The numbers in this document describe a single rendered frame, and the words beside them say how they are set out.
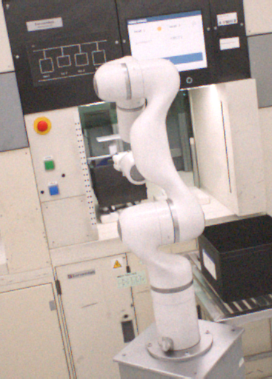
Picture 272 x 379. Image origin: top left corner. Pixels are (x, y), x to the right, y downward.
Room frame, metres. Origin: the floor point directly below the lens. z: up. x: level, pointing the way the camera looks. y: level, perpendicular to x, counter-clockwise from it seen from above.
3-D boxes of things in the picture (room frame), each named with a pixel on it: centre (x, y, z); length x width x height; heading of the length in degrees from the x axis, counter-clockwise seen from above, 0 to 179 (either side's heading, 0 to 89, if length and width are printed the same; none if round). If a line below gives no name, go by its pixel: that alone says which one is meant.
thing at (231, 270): (1.78, -0.34, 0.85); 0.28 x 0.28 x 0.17; 8
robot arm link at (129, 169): (1.85, -0.01, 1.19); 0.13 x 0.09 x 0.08; 9
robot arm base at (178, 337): (1.43, -0.06, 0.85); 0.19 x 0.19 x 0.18
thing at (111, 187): (2.42, 0.08, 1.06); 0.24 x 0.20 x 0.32; 98
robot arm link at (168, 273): (1.43, -0.03, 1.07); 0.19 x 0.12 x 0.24; 97
